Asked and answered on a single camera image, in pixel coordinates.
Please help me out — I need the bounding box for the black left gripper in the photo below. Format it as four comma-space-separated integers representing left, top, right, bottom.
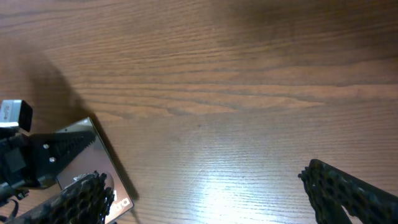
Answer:
1, 128, 96, 199

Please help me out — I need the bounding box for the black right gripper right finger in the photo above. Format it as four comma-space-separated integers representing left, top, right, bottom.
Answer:
298, 159, 397, 224

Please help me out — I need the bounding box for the Galaxy S25 Ultra smartphone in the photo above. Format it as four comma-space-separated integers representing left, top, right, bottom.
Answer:
57, 117, 136, 223

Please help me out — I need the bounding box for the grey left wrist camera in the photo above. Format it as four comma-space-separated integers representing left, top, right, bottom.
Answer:
1, 100, 33, 132

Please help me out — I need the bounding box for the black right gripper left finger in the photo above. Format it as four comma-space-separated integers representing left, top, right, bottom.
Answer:
4, 171, 114, 224

